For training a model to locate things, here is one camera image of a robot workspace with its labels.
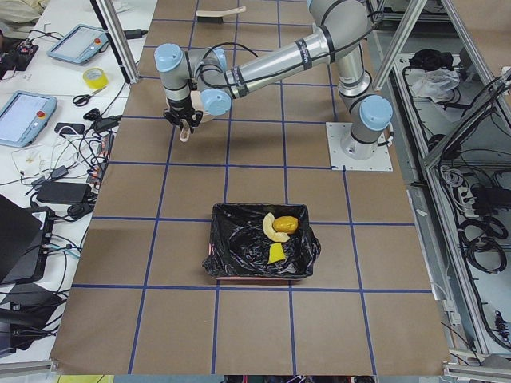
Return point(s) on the blue teach pendant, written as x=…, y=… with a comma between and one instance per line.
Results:
x=79, y=45
x=23, y=116

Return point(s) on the black scissors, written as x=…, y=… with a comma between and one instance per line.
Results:
x=83, y=99

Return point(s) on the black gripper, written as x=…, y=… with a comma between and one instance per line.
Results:
x=178, y=108

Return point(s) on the lower blue teach pendant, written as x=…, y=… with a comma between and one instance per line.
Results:
x=23, y=116

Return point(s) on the pale melon slice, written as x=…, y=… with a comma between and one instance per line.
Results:
x=270, y=232

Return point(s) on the yellow tape roll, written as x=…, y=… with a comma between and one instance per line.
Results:
x=95, y=78

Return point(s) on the beige hand brush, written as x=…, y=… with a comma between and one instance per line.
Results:
x=217, y=16

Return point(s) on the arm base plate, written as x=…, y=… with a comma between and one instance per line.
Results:
x=347, y=154

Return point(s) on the black laptop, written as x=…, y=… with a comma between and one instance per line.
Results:
x=25, y=233

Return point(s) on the yellow wedge piece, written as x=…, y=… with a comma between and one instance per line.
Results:
x=276, y=253

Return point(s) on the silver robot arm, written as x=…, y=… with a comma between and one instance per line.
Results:
x=199, y=81

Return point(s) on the white crumpled cloth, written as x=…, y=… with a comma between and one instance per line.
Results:
x=437, y=85

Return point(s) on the upper blue teach pendant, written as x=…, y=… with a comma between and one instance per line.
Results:
x=79, y=45

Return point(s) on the orange mango-like fruit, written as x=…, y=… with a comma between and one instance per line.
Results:
x=286, y=224

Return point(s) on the beige plastic dustpan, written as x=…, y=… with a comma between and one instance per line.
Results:
x=186, y=131

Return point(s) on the bin with black bag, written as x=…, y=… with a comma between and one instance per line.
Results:
x=238, y=247

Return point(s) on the aluminium frame post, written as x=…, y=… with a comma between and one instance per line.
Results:
x=110, y=23

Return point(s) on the black power adapter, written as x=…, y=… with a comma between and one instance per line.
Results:
x=63, y=193

